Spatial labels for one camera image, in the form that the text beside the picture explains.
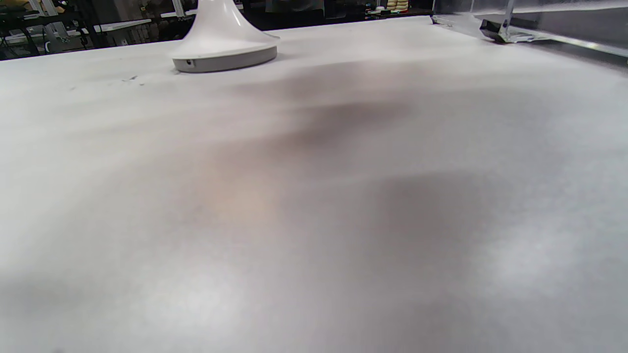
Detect white background table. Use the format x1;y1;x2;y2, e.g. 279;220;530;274
93;19;153;47

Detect white round stand base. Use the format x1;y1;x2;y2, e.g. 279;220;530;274
170;0;281;74

